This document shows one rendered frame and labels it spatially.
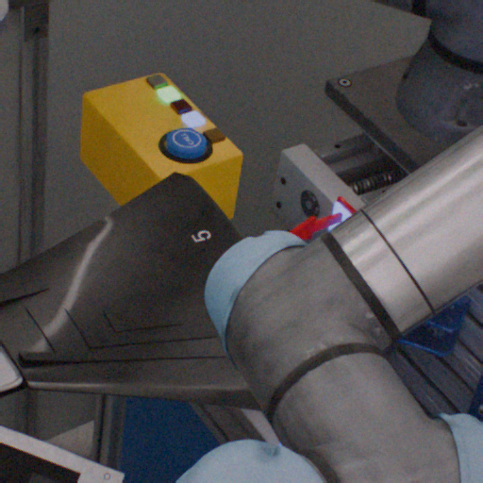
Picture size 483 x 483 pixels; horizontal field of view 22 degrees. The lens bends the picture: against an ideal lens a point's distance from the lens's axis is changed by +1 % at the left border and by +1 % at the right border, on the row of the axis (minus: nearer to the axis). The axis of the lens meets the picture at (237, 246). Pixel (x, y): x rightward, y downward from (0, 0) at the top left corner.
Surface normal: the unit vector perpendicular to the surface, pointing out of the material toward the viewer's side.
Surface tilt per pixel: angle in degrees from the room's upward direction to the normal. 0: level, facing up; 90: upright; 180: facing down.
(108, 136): 90
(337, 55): 90
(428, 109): 72
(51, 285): 4
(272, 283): 25
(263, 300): 39
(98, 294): 9
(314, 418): 51
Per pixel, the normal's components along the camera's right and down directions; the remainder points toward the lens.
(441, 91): -0.54, 0.22
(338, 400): -0.29, -0.58
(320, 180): 0.12, -0.74
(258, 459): 0.29, -0.54
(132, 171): -0.82, 0.29
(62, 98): 0.55, 0.61
